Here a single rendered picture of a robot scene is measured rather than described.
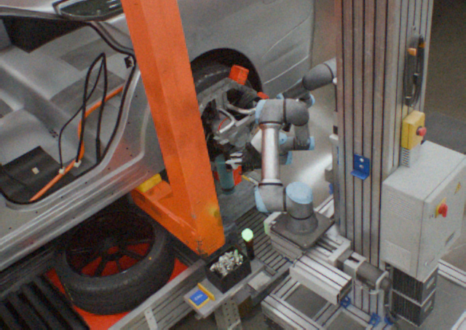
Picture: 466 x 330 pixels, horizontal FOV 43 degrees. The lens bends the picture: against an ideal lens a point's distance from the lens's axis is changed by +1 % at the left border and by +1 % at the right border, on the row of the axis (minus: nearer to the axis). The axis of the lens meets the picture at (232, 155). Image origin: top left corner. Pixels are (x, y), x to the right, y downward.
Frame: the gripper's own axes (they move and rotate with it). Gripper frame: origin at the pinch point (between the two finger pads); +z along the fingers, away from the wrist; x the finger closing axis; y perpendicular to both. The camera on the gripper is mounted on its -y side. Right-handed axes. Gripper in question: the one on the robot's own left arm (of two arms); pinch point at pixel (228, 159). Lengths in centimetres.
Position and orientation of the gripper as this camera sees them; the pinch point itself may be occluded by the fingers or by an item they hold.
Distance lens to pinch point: 327.9
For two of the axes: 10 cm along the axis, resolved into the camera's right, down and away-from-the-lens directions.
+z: -9.9, 0.7, 1.3
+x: 0.6, -6.3, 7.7
